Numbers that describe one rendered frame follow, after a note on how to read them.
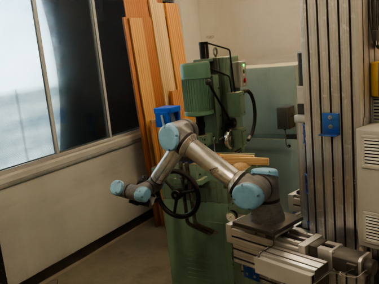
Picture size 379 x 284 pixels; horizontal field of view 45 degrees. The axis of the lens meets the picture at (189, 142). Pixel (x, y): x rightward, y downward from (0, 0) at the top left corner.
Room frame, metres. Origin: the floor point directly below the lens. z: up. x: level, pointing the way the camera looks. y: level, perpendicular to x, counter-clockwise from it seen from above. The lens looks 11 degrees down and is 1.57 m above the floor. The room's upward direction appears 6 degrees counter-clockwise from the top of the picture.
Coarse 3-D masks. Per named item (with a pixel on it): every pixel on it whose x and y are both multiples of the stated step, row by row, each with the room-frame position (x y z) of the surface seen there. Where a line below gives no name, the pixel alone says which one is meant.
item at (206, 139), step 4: (208, 132) 2.76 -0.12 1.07; (200, 136) 2.65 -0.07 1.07; (204, 136) 2.65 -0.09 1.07; (208, 136) 2.69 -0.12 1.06; (212, 136) 2.74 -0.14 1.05; (200, 140) 2.64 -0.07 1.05; (204, 140) 2.64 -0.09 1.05; (208, 140) 2.69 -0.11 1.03; (212, 140) 2.74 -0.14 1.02; (204, 144) 2.64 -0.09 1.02; (208, 144) 2.69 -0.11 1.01
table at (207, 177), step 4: (232, 164) 2.58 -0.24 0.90; (152, 168) 2.68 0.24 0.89; (248, 168) 2.46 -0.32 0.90; (252, 168) 2.52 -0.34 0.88; (152, 172) 2.68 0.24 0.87; (248, 172) 2.45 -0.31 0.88; (168, 176) 2.63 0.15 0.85; (172, 176) 2.61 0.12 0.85; (204, 176) 2.48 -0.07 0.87; (208, 176) 2.49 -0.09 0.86; (212, 176) 2.48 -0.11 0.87; (176, 180) 2.49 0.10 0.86; (184, 180) 2.46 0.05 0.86; (196, 180) 2.42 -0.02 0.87; (200, 180) 2.41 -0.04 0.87; (204, 180) 2.45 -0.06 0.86; (208, 180) 2.49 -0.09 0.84; (212, 180) 2.48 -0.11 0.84; (216, 180) 2.47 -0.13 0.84; (200, 184) 2.41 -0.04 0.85
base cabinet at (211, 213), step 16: (208, 208) 2.50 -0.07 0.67; (224, 208) 2.45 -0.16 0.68; (240, 208) 2.58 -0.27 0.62; (176, 224) 2.62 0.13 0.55; (208, 224) 2.51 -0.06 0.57; (224, 224) 2.46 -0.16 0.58; (176, 240) 2.62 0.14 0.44; (192, 240) 2.56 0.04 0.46; (208, 240) 2.51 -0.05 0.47; (224, 240) 2.46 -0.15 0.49; (176, 256) 2.63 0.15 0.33; (192, 256) 2.57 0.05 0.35; (208, 256) 2.51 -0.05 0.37; (224, 256) 2.46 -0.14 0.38; (176, 272) 2.63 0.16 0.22; (192, 272) 2.58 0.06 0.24; (208, 272) 2.52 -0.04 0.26; (224, 272) 2.47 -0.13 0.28; (240, 272) 2.52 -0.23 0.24
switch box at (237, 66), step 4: (232, 64) 2.86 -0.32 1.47; (236, 64) 2.85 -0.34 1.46; (240, 64) 2.85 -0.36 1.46; (244, 64) 2.90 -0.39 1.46; (236, 68) 2.85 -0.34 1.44; (240, 68) 2.85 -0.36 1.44; (244, 68) 2.90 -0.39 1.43; (236, 72) 2.85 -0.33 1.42; (240, 72) 2.84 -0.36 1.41; (236, 76) 2.85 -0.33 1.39; (240, 76) 2.84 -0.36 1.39; (244, 76) 2.89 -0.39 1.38; (232, 80) 2.87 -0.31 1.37; (236, 80) 2.86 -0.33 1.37; (240, 80) 2.84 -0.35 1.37; (232, 84) 2.87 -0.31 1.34; (236, 84) 2.86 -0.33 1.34; (240, 84) 2.84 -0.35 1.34
